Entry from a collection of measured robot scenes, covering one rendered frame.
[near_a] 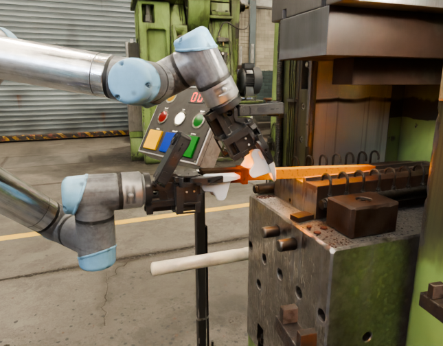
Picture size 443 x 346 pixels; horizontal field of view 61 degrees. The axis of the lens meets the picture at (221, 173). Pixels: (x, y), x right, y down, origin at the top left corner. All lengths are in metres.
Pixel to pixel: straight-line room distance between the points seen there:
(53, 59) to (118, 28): 8.08
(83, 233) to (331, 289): 0.49
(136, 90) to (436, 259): 0.64
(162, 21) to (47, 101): 3.79
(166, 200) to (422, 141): 0.82
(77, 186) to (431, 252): 0.69
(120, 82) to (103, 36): 8.08
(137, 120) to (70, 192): 5.16
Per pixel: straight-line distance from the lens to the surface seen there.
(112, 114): 8.71
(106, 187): 0.74
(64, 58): 0.70
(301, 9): 0.92
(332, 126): 1.17
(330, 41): 0.83
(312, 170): 0.91
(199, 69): 0.75
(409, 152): 1.32
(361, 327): 0.88
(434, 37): 1.02
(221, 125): 0.79
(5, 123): 8.75
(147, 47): 5.63
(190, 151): 1.22
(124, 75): 0.64
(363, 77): 0.93
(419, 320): 0.92
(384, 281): 0.86
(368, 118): 1.25
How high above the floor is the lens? 1.22
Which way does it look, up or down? 14 degrees down
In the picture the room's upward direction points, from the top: straight up
